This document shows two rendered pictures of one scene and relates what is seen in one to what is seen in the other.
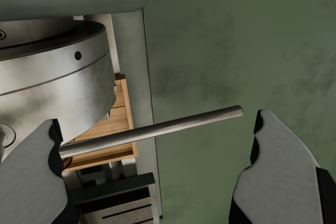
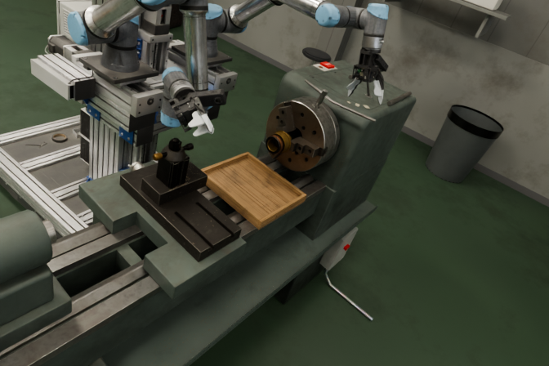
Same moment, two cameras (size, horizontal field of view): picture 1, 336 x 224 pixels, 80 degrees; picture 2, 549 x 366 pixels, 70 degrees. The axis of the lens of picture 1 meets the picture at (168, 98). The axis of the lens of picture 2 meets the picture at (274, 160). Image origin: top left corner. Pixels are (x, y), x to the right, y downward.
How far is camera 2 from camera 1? 164 cm
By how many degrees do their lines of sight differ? 89
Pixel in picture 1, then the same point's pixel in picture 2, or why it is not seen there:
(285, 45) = not seen: outside the picture
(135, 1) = (362, 121)
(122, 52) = (281, 256)
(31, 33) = not seen: hidden behind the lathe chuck
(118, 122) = (275, 205)
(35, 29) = not seen: hidden behind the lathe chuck
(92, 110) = (327, 129)
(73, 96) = (329, 122)
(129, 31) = (299, 254)
